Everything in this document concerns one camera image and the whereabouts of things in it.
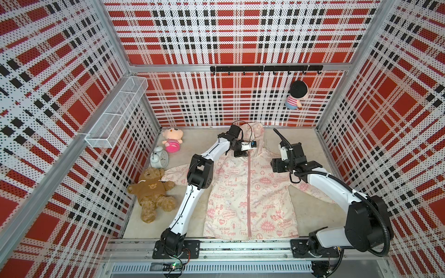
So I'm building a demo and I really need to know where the cream pink printed jacket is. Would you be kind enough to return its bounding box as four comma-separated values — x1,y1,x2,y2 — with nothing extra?
160,121,334,241

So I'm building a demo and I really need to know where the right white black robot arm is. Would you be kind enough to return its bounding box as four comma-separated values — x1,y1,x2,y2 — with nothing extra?
271,141,394,257

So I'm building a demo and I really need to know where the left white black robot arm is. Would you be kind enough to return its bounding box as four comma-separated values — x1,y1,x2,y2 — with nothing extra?
160,125,257,257

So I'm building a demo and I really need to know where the pink pig plush doll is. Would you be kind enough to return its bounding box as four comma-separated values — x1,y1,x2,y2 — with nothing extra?
162,127,184,153

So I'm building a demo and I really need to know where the black-haired hanging doll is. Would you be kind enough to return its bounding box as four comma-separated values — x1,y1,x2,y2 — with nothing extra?
285,81,309,110

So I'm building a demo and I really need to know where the white alarm clock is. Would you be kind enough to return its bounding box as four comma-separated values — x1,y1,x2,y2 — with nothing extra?
150,146,169,169

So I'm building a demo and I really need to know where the brown teddy bear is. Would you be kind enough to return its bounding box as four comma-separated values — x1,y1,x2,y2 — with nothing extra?
127,167,177,224

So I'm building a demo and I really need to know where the green circuit board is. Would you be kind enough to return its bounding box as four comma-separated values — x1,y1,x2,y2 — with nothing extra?
149,262,183,272

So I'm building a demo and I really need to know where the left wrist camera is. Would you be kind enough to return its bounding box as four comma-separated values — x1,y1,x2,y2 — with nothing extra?
241,141,257,151

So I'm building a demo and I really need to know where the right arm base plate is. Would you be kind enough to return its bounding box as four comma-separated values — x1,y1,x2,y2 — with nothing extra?
290,239,340,259

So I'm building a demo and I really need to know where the black hook rail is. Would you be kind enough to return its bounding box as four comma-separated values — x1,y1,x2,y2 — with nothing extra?
210,65,323,74

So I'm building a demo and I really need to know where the aluminium front rail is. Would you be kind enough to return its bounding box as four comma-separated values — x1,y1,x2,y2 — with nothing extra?
97,239,397,278

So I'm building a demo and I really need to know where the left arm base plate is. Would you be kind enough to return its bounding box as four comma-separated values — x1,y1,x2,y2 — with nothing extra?
152,240,201,259

